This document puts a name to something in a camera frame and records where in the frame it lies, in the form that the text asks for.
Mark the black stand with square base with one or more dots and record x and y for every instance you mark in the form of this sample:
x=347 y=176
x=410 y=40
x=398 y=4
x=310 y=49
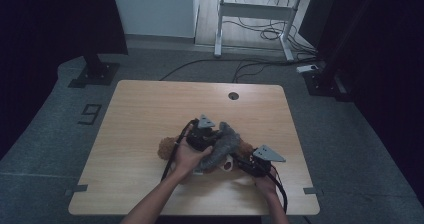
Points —
x=96 y=72

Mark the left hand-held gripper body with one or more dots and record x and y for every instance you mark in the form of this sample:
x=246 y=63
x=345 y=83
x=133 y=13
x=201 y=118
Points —
x=200 y=137

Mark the dark curtain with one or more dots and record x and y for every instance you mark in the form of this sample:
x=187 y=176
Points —
x=50 y=34
x=383 y=67

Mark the grey tape strip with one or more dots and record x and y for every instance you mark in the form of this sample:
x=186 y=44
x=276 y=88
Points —
x=77 y=189
x=311 y=190

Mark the person's right hand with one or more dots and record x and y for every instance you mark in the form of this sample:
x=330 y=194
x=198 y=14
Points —
x=265 y=185

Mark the white desk frame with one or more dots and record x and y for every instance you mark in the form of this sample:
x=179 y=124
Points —
x=256 y=10

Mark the brown teddy bear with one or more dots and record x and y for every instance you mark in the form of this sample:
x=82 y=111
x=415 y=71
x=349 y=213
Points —
x=166 y=149

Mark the grey fuzzy cloth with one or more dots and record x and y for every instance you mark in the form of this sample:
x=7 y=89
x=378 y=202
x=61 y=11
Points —
x=223 y=144

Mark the black stand with long base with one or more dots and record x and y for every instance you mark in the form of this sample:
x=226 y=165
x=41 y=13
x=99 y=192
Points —
x=325 y=84

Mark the person's left hand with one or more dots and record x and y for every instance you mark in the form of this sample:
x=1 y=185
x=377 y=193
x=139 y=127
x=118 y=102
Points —
x=186 y=159

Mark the white power strip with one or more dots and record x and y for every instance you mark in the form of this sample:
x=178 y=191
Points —
x=306 y=68

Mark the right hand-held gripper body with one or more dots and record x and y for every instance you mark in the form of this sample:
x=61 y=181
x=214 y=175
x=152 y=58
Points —
x=263 y=162

